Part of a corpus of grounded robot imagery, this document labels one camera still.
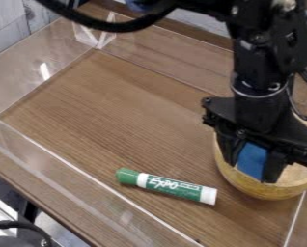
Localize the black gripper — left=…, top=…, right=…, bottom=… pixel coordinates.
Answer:
left=201, top=96, right=307, bottom=183

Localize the blue rectangular block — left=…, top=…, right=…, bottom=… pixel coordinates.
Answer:
left=238, top=142, right=267, bottom=180

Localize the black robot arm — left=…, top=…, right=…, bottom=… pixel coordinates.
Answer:
left=35, top=0, right=307, bottom=183

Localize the brown wooden bowl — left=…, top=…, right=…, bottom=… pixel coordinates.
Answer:
left=212, top=119, right=307, bottom=201

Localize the green Expo marker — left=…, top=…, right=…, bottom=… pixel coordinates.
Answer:
left=115, top=168, right=218, bottom=206

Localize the black table leg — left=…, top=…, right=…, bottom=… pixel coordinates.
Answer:
left=23, top=201, right=39, bottom=223

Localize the clear acrylic tray wall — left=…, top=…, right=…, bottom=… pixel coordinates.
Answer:
left=0, top=19, right=300, bottom=247

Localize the black cable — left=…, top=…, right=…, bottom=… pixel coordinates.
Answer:
left=0, top=220, right=52, bottom=247

